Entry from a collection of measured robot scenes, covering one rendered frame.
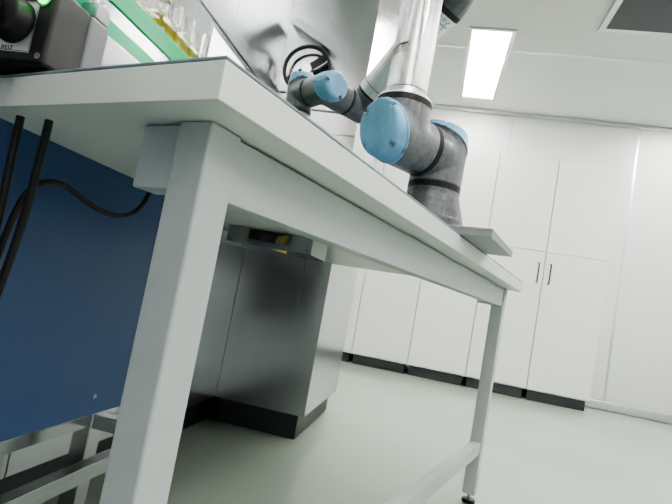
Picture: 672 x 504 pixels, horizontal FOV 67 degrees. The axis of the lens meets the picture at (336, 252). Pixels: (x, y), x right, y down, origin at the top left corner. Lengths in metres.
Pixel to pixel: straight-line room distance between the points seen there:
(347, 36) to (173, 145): 1.88
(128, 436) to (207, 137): 0.26
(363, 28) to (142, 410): 2.04
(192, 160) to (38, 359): 0.43
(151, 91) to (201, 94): 0.06
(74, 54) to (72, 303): 0.36
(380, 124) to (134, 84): 0.64
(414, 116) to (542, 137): 4.59
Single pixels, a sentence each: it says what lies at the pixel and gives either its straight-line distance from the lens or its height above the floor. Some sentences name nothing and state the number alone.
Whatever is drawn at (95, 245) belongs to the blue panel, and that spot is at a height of 0.60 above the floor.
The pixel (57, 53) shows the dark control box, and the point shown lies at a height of 0.77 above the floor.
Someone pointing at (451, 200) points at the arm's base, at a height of 0.83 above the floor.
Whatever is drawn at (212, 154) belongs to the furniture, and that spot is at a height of 0.69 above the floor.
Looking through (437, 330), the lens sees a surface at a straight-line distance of 4.75.
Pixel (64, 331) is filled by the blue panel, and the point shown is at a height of 0.47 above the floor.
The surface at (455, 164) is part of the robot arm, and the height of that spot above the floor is 0.91.
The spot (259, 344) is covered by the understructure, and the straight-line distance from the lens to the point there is 2.11.
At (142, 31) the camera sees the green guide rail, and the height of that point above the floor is 0.93.
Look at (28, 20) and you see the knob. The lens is 0.61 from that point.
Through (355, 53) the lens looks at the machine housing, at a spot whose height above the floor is 1.60.
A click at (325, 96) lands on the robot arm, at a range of 1.32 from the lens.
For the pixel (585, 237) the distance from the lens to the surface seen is 4.98.
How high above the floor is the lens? 0.59
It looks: 5 degrees up
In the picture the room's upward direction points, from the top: 10 degrees clockwise
